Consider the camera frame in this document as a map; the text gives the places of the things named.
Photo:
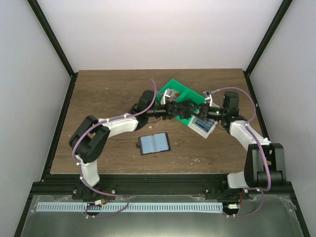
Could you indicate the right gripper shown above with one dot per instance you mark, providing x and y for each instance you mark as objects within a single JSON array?
[{"x": 204, "y": 111}]

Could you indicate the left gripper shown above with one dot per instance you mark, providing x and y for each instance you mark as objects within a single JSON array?
[{"x": 170, "y": 112}]

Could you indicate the black card holder wallet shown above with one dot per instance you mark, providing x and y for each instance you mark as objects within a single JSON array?
[{"x": 151, "y": 144}]

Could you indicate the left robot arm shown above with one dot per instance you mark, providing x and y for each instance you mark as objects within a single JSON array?
[{"x": 88, "y": 141}]

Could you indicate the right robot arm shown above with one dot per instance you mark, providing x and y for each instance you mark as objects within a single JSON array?
[{"x": 264, "y": 164}]

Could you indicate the blue credit cards stack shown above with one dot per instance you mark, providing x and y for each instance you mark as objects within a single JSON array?
[{"x": 205, "y": 125}]

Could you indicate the red credit cards stack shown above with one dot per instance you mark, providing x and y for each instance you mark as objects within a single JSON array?
[{"x": 175, "y": 94}]

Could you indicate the green bin middle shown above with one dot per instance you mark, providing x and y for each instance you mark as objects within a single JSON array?
[{"x": 194, "y": 99}]

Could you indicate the green bin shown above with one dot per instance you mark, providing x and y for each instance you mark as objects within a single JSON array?
[
  {"x": 194, "y": 99},
  {"x": 178, "y": 91}
]

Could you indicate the white bin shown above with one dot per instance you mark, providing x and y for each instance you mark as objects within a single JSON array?
[{"x": 199, "y": 131}]

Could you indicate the green bin left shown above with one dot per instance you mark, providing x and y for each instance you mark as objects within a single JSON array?
[{"x": 178, "y": 91}]

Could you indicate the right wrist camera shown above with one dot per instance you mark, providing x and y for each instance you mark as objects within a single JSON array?
[{"x": 208, "y": 98}]

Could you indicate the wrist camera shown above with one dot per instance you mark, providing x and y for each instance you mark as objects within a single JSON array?
[
  {"x": 166, "y": 97},
  {"x": 208, "y": 98}
]

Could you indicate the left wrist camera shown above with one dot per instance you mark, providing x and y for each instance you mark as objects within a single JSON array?
[{"x": 166, "y": 97}]

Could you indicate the black aluminium frame rail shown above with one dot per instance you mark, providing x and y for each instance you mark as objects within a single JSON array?
[{"x": 212, "y": 186}]

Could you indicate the light blue cable duct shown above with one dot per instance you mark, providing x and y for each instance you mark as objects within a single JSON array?
[{"x": 196, "y": 207}]

